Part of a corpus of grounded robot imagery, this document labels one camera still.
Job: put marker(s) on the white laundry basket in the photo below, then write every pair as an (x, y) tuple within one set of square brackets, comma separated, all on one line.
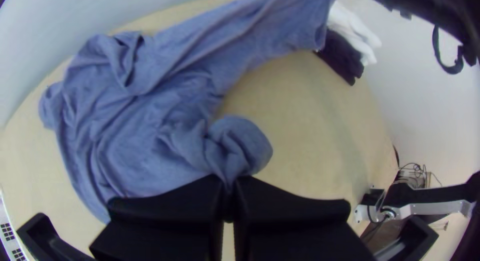
[(6, 231)]

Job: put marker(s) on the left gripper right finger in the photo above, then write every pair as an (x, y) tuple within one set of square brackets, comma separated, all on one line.
[(292, 231)]

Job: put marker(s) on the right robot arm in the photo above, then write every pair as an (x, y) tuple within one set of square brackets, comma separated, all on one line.
[(438, 6)]

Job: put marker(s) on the blue t-shirt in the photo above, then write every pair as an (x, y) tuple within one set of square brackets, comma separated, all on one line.
[(150, 103)]

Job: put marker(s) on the pile of folded clothes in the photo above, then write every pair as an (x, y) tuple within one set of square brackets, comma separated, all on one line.
[(347, 54)]

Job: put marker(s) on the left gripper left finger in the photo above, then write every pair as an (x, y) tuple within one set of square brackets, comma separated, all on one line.
[(165, 227)]

